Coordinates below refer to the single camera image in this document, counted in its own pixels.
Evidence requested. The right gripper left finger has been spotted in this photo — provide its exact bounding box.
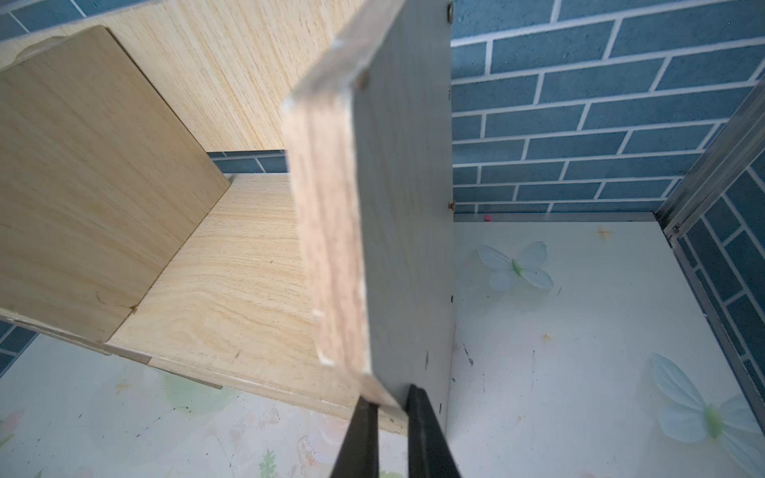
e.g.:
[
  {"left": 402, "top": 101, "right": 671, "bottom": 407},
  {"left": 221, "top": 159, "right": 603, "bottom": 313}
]
[{"left": 330, "top": 396, "right": 380, "bottom": 478}]

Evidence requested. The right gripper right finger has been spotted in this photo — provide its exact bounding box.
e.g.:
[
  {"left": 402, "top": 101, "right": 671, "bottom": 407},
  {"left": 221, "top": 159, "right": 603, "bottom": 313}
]
[{"left": 406, "top": 384, "right": 461, "bottom": 478}]

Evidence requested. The light wooden bookshelf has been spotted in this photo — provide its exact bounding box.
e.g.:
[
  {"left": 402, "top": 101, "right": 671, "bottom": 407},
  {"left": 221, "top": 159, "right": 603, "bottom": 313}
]
[{"left": 1, "top": 1, "right": 455, "bottom": 431}]

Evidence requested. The floral table mat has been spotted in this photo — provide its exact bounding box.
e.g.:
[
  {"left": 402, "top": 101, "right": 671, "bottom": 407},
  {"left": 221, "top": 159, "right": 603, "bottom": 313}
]
[{"left": 1, "top": 222, "right": 764, "bottom": 477}]

